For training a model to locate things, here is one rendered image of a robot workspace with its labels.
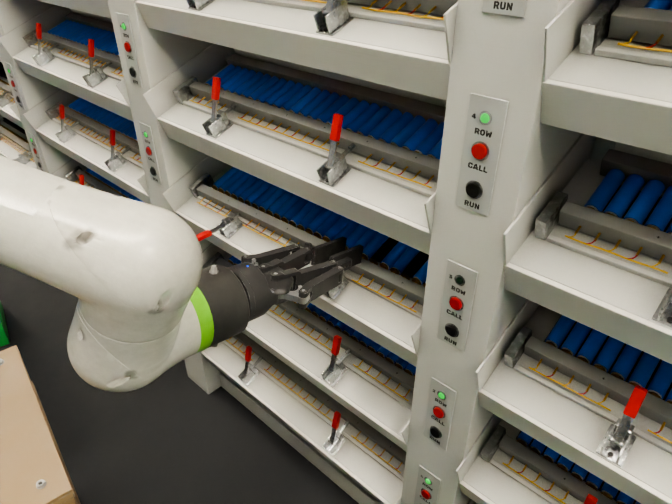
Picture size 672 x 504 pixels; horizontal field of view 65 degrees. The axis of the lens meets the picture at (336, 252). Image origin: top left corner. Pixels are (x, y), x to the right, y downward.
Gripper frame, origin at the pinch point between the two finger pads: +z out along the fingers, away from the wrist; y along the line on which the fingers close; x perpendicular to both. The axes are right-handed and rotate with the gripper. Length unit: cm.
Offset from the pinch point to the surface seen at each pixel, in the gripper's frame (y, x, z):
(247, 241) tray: -21.5, -6.2, -0.1
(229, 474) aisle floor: -20, -62, -4
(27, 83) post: -113, 5, -2
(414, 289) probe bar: 12.4, -1.5, 3.5
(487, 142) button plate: 23.3, 24.5, -7.1
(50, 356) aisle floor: -87, -64, -16
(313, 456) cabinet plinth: -8, -57, 10
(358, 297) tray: 4.4, -5.8, 0.8
